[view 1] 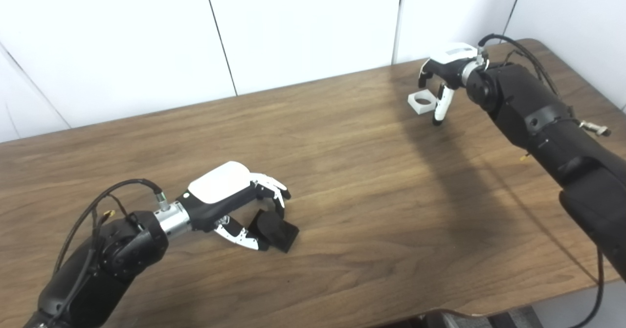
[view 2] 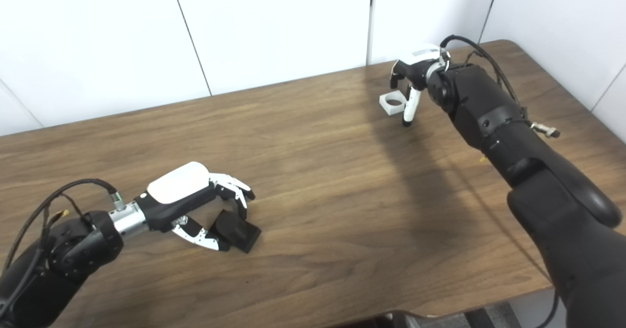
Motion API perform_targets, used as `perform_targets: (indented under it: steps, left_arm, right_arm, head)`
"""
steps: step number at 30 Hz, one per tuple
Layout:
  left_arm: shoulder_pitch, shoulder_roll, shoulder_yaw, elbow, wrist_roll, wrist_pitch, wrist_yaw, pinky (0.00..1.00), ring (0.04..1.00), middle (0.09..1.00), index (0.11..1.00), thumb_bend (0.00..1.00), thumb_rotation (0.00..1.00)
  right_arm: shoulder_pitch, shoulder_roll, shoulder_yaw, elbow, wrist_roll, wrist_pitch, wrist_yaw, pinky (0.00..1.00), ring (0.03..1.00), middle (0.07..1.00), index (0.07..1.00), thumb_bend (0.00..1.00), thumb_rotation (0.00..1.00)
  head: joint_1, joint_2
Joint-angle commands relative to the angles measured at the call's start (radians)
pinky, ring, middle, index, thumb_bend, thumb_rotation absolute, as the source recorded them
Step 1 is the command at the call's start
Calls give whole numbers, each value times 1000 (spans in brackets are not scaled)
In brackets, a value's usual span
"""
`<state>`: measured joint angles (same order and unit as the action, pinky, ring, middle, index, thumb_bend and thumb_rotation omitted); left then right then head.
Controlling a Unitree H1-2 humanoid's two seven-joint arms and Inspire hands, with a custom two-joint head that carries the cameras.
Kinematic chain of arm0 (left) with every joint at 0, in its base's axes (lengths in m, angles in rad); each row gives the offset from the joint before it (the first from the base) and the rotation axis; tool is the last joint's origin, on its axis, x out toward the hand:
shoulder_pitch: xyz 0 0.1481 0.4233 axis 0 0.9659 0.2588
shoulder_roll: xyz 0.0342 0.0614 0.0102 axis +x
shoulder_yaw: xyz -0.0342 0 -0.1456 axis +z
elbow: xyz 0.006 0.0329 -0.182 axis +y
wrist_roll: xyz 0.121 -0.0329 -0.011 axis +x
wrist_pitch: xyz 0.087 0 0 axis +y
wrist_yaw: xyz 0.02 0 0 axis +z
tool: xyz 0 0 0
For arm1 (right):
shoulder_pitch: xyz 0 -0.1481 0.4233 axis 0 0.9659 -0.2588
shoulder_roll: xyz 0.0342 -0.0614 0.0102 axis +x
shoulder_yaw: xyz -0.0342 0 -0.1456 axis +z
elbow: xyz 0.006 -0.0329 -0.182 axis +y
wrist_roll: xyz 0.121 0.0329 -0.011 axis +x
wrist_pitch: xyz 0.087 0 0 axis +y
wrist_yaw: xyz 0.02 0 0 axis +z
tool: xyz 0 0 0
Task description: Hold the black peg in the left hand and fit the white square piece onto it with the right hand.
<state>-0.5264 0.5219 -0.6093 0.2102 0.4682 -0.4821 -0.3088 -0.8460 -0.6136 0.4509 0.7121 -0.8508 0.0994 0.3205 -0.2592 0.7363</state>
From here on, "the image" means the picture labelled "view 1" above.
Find black peg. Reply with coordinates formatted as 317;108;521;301
247;209;300;254

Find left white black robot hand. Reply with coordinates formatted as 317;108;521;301
176;161;292;250

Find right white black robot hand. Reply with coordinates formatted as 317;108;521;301
417;42;487;126

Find white square piece with hole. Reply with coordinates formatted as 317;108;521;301
407;89;438;116

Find thin wrist wires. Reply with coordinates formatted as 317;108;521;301
504;49;538;67
90;196;128;231

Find left thin wrist wires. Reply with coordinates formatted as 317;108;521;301
90;196;128;231

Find right thin wrist wires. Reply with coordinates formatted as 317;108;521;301
504;49;538;67

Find dark robot body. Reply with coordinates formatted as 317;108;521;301
377;308;538;328

